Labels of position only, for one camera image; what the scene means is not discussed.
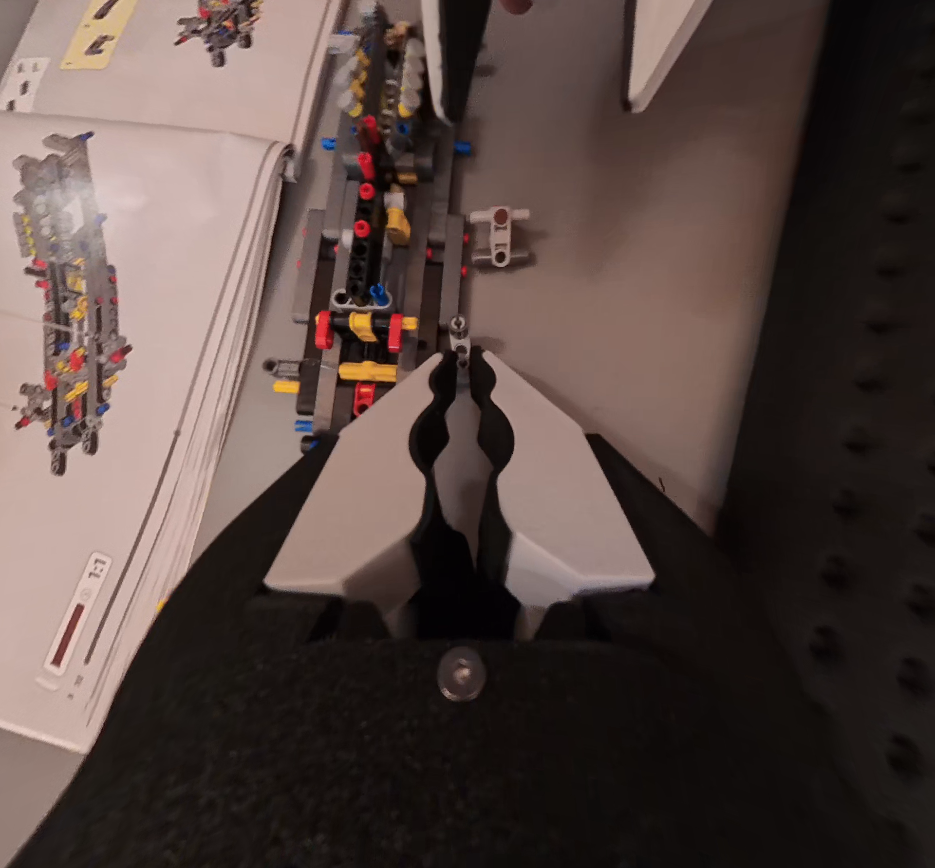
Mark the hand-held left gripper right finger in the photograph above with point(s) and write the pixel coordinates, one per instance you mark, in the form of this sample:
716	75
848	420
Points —
570	517

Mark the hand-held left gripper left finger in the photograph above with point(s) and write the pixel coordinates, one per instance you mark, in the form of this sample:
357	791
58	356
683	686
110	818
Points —
350	517

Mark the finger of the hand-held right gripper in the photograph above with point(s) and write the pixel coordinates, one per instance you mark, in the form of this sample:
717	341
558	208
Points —
679	6
431	6

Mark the small grey lego pin connector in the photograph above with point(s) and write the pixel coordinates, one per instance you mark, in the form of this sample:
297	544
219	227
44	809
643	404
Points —
460	338

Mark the light grey lego connector assembly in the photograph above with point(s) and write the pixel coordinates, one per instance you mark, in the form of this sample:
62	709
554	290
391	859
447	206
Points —
500	236

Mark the lego technic car chassis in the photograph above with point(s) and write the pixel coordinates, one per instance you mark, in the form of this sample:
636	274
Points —
365	262

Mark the lego instruction booklet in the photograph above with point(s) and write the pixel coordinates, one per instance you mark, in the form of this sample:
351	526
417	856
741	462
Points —
131	298

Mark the black perforated board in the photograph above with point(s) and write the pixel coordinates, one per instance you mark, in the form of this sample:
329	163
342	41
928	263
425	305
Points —
840	444

